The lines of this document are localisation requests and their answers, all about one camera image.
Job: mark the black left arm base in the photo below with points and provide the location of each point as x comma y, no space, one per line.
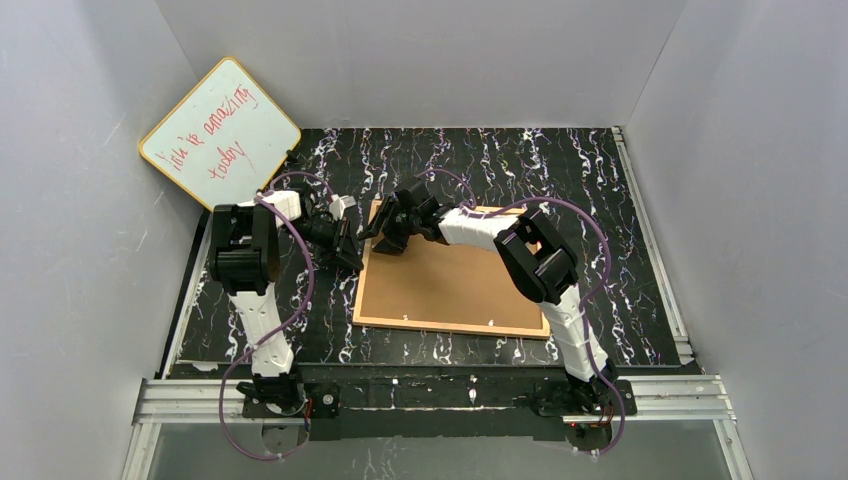
289,398

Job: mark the yellow-edged whiteboard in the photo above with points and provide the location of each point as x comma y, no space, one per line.
224,140

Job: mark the wooden picture frame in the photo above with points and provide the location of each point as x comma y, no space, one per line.
450,328

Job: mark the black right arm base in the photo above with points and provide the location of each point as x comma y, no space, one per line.
565,398

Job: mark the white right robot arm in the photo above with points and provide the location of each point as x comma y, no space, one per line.
541,264

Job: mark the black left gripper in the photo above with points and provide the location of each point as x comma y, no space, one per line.
342,237

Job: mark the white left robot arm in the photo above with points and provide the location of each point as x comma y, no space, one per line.
245,259

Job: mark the aluminium mounting rail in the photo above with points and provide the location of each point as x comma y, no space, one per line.
645,398

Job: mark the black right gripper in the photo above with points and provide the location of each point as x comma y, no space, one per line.
397,221

